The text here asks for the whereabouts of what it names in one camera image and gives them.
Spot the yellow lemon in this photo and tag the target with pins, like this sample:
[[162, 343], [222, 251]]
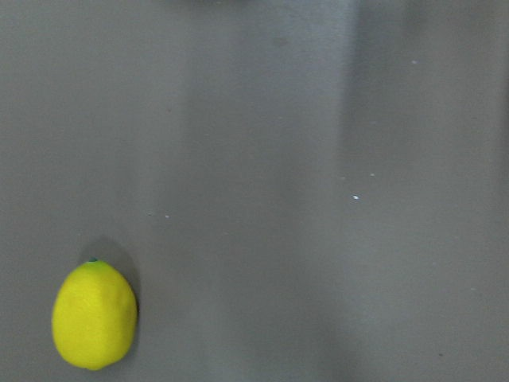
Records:
[[94, 316]]

